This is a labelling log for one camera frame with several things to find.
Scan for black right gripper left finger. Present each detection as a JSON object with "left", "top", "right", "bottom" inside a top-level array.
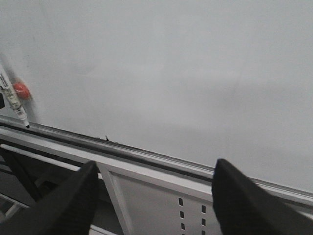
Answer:
[{"left": 0, "top": 161, "right": 99, "bottom": 235}]

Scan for red round magnet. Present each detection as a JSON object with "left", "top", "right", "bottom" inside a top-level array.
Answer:
[{"left": 13, "top": 77, "right": 31, "bottom": 100}]

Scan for white perforated metal panel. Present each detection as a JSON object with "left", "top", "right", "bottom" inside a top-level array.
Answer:
[{"left": 106, "top": 172, "right": 222, "bottom": 235}]

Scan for white black-tipped whiteboard marker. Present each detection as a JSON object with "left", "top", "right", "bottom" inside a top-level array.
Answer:
[{"left": 0, "top": 61, "right": 30, "bottom": 129}]

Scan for white metal shelf frame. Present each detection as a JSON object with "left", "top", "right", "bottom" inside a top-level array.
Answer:
[{"left": 0, "top": 127, "right": 313, "bottom": 235}]

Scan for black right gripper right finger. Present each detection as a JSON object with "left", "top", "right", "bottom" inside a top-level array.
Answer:
[{"left": 211, "top": 159, "right": 313, "bottom": 235}]

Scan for large white whiteboard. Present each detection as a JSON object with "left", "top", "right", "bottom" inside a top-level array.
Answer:
[{"left": 0, "top": 0, "right": 313, "bottom": 192}]

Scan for aluminium whiteboard marker tray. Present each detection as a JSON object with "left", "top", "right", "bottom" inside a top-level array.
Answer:
[{"left": 0, "top": 116, "right": 313, "bottom": 206}]

